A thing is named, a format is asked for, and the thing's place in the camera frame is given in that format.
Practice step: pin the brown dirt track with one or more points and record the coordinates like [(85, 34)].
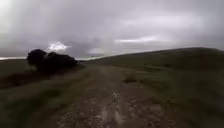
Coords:
[(106, 103)]

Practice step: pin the grassy hillside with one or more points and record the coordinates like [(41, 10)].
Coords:
[(186, 73)]

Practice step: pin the dark clump of bushes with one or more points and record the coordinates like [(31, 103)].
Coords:
[(51, 61)]

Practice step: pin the grass field beside track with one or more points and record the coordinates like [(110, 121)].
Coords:
[(23, 96)]

